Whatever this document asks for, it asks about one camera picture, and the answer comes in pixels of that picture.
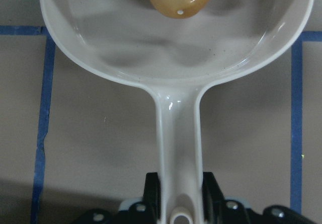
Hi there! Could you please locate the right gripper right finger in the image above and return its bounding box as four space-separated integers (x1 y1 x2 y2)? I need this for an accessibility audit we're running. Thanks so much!
202 172 251 223

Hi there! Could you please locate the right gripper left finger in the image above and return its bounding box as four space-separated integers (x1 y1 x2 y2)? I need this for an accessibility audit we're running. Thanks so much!
118 172 161 223

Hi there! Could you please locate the white plastic dustpan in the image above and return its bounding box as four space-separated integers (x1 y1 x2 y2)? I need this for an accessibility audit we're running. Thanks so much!
40 0 314 223

